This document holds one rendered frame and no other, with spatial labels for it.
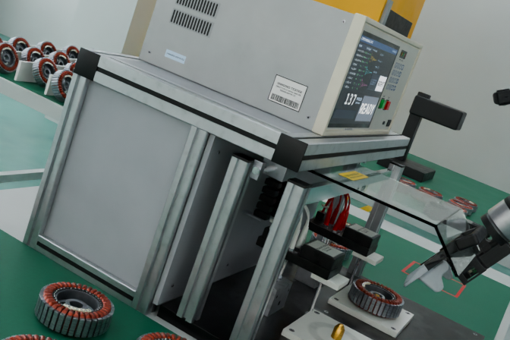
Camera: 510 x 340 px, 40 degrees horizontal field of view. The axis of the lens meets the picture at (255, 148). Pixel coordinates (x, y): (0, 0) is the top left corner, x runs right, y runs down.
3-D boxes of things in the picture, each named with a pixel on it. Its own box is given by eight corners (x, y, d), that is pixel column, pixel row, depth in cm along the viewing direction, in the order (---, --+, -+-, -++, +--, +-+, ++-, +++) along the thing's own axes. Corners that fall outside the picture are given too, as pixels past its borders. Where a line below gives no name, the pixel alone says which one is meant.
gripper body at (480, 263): (461, 288, 134) (513, 252, 130) (432, 250, 136) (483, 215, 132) (466, 280, 141) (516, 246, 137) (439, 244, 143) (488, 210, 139)
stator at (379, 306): (404, 313, 148) (410, 297, 147) (389, 325, 138) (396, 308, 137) (357, 288, 153) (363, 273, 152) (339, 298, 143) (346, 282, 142)
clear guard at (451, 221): (479, 251, 124) (492, 221, 123) (457, 278, 102) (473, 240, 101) (317, 179, 136) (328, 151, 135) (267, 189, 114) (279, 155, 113)
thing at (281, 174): (295, 180, 119) (303, 157, 118) (281, 182, 113) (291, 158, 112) (272, 169, 120) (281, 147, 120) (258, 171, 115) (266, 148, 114)
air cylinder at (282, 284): (283, 307, 131) (294, 281, 130) (267, 317, 125) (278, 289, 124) (260, 295, 133) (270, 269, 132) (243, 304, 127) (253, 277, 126)
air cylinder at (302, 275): (325, 281, 153) (335, 259, 152) (314, 289, 147) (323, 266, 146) (306, 272, 155) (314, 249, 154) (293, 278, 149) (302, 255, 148)
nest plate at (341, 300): (412, 319, 149) (413, 314, 149) (395, 338, 136) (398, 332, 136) (349, 288, 155) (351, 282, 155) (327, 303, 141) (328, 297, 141)
